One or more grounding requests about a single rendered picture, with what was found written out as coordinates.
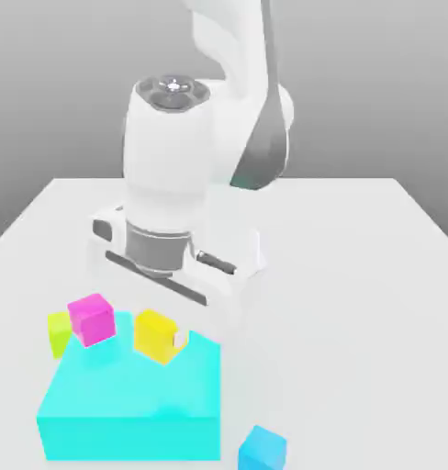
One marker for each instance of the small magenta cube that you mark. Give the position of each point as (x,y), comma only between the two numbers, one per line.
(91,319)

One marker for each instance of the small yellow cube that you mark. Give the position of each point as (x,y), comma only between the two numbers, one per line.
(154,336)

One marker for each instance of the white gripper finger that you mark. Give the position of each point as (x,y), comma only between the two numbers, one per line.
(180,338)

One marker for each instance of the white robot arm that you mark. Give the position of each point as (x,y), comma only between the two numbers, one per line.
(165,147)

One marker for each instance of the large cyan box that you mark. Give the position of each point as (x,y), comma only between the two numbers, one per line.
(136,404)

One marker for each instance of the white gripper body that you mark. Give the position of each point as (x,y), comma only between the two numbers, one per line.
(216,293)

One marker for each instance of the small lime cube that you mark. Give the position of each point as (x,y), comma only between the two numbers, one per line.
(58,332)

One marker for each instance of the small blue cube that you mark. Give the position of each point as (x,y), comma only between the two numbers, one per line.
(262,449)

